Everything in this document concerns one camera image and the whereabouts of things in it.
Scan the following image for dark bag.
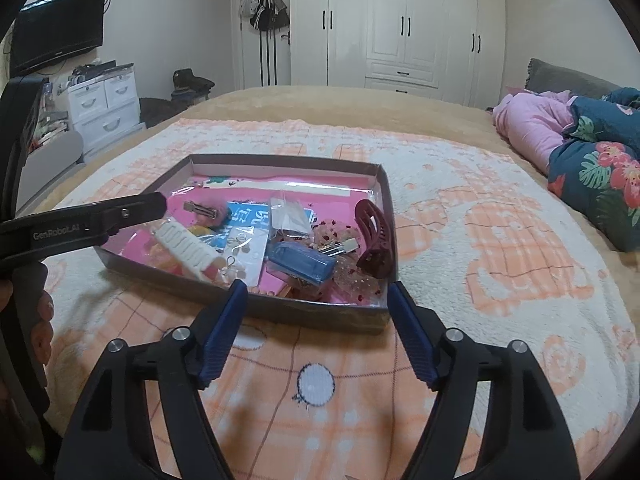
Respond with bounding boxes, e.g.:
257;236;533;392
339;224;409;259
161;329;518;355
139;97;176;128

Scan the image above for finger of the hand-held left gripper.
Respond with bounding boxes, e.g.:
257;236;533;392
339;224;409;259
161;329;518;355
97;191;168;234

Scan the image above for tan bed cover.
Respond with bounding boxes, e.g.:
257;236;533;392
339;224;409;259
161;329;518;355
65;85;640;281

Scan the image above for shallow cardboard box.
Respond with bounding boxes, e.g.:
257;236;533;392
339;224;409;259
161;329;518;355
94;153;399;335

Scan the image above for white door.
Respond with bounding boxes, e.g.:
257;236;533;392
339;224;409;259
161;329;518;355
232;0;293;91

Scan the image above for cluttered shelf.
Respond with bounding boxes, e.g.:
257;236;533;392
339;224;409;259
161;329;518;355
35;85;71;146

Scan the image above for dark clothing pile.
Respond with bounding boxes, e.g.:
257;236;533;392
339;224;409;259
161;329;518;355
171;67;216;106

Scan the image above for clear packet of earrings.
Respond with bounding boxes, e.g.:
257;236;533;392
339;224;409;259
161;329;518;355
217;232;268;288

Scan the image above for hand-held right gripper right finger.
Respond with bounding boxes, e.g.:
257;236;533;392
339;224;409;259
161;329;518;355
387;281;581;480

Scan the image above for person's left hand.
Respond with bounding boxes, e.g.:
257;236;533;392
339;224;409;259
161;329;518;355
27;287;55;361

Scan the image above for grey pillow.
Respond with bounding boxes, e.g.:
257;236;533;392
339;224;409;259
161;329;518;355
522;58;623;101

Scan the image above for white drawer cabinet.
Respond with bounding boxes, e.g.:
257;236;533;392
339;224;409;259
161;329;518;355
66;62;142;153

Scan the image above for pink sequined bow hair clip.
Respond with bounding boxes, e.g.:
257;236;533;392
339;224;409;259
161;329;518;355
280;217;383;306

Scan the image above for pink packet with blue label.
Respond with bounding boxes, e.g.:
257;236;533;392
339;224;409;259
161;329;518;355
120;175;376;306

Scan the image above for black devices on cabinet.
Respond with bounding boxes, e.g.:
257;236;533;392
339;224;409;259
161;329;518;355
70;61;135;83

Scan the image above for pink quilt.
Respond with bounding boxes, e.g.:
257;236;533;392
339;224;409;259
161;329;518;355
492;89;576;171

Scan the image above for grey board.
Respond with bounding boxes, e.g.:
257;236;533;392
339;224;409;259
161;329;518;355
20;132;86;211

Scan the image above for black flat television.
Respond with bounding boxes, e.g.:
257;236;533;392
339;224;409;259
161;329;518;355
10;0;105;77

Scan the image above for white hair claw clip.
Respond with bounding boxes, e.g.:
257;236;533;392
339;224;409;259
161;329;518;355
152;222;228;281

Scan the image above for small blue box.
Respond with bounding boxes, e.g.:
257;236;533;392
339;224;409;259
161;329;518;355
266;241;337;287

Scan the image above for white wardrobe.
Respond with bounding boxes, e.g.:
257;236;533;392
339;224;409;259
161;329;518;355
290;0;507;106

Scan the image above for pink pom metal hair clip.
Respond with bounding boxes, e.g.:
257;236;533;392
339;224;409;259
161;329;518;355
182;201;224;222

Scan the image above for dark red hair claw clip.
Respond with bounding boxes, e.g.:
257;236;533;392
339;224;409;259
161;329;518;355
354;199;397;279

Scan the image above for clear bag with jewelry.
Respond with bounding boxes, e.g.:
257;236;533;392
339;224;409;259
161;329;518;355
269;196;315;241

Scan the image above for peach and white blanket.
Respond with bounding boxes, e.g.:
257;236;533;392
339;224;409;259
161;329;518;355
42;117;640;480

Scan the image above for hanging bags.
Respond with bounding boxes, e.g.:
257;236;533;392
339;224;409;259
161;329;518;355
240;0;291;31

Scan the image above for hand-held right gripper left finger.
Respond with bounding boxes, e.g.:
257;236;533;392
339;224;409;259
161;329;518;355
62;279;250;480

